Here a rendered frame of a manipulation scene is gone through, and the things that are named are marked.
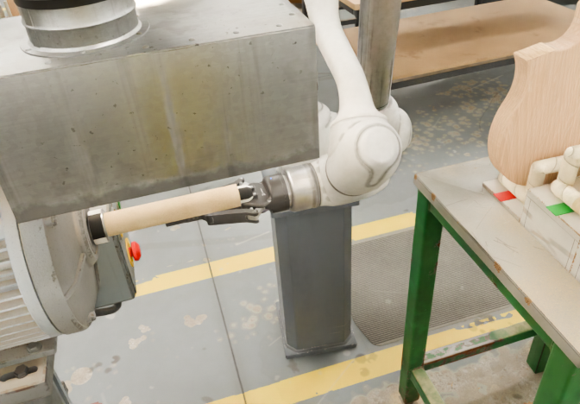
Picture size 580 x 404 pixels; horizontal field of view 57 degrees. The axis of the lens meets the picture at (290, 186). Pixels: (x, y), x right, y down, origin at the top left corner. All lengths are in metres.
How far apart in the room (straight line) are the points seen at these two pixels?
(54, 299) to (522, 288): 0.81
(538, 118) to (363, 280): 1.36
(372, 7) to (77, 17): 0.96
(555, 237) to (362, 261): 1.39
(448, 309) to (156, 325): 1.18
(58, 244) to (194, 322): 1.66
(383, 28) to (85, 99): 1.00
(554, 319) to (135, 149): 0.80
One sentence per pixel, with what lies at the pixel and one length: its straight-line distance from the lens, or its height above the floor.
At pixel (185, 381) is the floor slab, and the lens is 2.12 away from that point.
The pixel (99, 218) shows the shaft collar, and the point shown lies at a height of 1.27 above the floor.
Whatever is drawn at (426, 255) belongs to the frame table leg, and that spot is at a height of 0.71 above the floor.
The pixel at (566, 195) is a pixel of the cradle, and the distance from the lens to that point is 1.15.
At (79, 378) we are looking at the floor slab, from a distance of 2.26.
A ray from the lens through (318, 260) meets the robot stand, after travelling 1.78.
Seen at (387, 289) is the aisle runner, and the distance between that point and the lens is 2.34.
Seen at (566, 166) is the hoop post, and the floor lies 1.10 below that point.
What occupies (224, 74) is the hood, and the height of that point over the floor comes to 1.50.
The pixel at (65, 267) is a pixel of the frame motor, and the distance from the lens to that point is 0.66.
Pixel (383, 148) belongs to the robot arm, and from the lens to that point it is 0.86.
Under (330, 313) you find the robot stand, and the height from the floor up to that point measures 0.20.
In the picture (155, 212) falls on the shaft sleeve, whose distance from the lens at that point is 0.73.
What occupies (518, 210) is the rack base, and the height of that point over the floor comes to 0.94.
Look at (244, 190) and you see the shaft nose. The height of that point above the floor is 1.26.
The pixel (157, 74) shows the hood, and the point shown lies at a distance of 0.49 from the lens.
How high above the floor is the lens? 1.69
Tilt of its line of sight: 35 degrees down
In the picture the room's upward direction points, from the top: 4 degrees counter-clockwise
